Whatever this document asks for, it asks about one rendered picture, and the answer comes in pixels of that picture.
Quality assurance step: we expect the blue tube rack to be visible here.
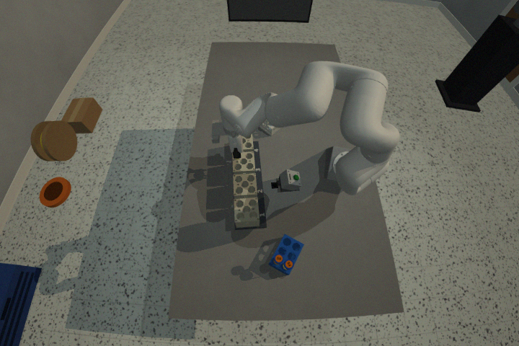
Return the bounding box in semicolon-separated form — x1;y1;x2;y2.
268;234;303;275

